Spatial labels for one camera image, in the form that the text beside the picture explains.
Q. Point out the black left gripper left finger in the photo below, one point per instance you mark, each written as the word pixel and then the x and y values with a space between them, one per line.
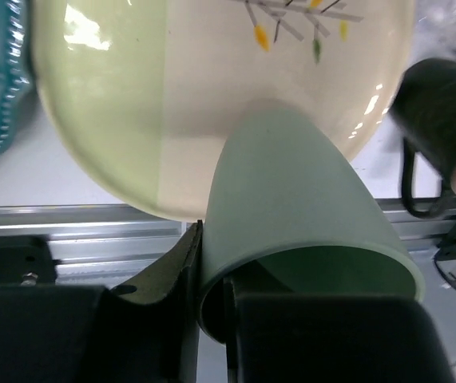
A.
pixel 140 331

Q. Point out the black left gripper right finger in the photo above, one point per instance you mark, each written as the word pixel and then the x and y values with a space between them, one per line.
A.
pixel 276 336

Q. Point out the light green plastic cup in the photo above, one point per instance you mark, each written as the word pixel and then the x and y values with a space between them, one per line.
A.
pixel 284 202

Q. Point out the black mug brown inside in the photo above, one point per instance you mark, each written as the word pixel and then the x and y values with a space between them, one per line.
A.
pixel 424 110

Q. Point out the green cream round plate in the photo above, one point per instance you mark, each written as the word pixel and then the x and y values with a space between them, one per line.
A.
pixel 143 94

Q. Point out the clear drinking glass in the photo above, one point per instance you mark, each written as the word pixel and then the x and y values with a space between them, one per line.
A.
pixel 435 31

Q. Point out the aluminium table edge rail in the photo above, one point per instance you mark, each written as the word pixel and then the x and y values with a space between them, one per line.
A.
pixel 100 244

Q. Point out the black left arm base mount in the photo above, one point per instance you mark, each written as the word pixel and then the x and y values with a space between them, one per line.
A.
pixel 26 260

